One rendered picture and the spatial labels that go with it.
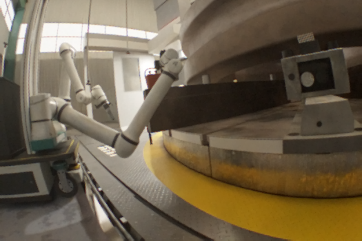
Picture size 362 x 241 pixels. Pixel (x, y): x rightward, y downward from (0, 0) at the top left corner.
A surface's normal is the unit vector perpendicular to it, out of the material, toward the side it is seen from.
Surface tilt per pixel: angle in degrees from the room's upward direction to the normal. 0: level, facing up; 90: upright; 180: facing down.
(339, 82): 90
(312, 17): 90
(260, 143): 90
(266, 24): 90
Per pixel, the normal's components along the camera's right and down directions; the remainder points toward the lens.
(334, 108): -0.70, 0.10
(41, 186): 0.55, -0.07
